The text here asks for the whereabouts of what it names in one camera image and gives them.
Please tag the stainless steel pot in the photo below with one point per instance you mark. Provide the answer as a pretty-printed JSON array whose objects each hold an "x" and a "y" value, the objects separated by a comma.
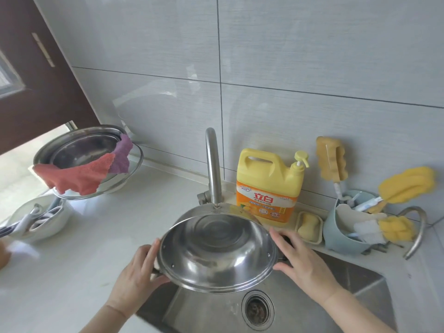
[{"x": 215, "y": 249}]

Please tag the steel sink strainer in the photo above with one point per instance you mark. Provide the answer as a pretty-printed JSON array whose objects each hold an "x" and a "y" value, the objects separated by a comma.
[{"x": 257, "y": 312}]

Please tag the person's left forearm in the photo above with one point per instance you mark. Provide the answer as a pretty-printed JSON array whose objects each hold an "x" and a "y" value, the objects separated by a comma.
[{"x": 104, "y": 320}]

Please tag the steel sink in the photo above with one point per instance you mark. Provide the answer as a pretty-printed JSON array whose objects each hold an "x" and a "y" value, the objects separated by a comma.
[{"x": 208, "y": 312}]

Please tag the yellow detergent jug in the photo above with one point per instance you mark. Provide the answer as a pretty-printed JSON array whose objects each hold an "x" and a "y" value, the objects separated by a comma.
[{"x": 267, "y": 176}]

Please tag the purple cloth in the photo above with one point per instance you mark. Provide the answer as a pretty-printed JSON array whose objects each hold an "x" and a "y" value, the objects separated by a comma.
[{"x": 122, "y": 156}]

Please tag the light blue utensil holder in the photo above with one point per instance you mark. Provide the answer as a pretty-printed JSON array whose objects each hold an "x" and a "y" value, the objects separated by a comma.
[{"x": 333, "y": 239}]

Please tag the small yellow sponge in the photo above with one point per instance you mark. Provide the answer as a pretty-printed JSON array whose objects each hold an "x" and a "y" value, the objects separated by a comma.
[{"x": 397, "y": 228}]

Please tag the long yellow sponge brush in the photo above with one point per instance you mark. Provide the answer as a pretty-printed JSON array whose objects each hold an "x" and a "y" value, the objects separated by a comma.
[{"x": 409, "y": 185}]

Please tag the person's right hand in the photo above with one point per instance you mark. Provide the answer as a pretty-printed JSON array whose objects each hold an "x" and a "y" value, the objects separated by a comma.
[{"x": 308, "y": 270}]

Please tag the person's left hand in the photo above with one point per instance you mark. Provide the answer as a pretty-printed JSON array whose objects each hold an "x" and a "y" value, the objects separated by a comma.
[{"x": 135, "y": 280}]

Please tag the small curved steel tap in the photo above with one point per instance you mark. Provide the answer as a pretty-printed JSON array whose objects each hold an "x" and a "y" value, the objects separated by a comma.
[{"x": 421, "y": 225}]

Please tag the person's right forearm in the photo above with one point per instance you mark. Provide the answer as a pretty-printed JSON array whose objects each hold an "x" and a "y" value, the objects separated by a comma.
[{"x": 357, "y": 315}]

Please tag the white scrub brush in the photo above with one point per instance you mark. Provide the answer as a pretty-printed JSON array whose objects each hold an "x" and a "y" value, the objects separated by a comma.
[{"x": 369, "y": 232}]

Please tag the red cloth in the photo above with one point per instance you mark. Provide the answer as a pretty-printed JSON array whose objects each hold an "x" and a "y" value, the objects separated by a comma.
[{"x": 76, "y": 176}]

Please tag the white ceramic bowl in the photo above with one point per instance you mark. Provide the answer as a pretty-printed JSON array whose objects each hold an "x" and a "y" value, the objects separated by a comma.
[{"x": 55, "y": 227}]

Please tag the dark brown framed window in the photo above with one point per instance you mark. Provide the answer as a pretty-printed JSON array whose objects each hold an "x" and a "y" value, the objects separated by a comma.
[{"x": 45, "y": 93}]

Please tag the steel basin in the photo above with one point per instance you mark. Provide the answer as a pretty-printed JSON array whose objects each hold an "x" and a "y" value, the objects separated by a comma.
[{"x": 79, "y": 145}]

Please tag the wooden mortar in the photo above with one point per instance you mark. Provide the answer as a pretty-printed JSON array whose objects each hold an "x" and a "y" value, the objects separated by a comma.
[{"x": 4, "y": 256}]

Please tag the yellow soap bar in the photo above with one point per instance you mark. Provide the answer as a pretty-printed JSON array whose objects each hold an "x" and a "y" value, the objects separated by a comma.
[{"x": 308, "y": 227}]

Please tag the steel faucet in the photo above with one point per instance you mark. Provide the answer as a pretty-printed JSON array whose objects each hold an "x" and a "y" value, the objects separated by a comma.
[{"x": 214, "y": 162}]

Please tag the yellow soap in dish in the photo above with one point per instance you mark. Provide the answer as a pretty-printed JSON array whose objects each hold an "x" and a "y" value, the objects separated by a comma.
[{"x": 321, "y": 232}]

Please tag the tan sponge brush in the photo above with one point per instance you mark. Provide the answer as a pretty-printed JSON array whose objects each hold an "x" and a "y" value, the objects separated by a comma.
[{"x": 331, "y": 159}]

